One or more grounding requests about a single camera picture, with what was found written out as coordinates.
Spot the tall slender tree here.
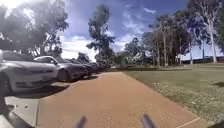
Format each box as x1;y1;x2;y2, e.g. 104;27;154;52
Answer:
85;3;117;68

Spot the reddish brown paved path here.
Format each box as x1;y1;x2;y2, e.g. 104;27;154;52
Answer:
35;71;211;128

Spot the robot's own part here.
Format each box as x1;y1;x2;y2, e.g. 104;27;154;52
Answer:
141;113;157;128
74;115;88;128

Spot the row of tall trees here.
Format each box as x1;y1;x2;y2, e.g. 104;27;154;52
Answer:
114;0;224;68

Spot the grass field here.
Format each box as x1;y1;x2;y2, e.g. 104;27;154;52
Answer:
123;63;224;126

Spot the large leafy tree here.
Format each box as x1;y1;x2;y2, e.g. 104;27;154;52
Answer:
0;0;70;58

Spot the row of parked cars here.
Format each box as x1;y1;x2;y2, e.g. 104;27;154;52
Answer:
0;49;108;96

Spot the low dark building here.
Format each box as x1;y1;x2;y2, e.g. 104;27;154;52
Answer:
191;55;224;65

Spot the pale concrete slab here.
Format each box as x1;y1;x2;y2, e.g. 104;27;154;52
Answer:
0;95;40;128

